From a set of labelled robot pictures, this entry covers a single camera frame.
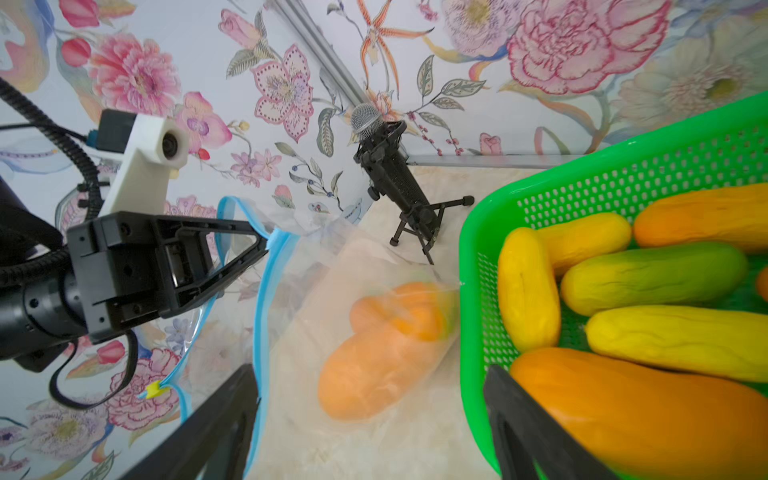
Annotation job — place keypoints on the black tripod microphone stand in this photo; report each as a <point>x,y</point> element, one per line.
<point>439,209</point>

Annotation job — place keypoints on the green mango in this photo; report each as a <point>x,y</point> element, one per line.
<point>687,274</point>

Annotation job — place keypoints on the orange mango front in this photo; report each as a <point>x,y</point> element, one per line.
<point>649,423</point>

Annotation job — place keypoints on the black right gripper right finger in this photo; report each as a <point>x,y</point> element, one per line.
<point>528,442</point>

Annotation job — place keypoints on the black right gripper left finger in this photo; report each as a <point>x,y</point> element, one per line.
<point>214,443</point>

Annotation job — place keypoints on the clear zip-top bag blue zipper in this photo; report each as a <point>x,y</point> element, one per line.
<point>316,268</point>

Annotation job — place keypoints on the green plastic basket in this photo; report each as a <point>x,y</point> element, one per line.
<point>726,147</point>

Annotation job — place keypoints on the orange mango back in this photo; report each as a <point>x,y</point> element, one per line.
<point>573,242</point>

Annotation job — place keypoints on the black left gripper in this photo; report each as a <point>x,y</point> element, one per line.
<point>132,268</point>

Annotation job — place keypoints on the large orange mango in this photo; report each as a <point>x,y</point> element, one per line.
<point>733,215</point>

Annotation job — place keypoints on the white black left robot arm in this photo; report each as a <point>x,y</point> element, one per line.
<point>41,315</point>

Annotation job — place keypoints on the yellow crumpled mango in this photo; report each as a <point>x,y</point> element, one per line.
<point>721,343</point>

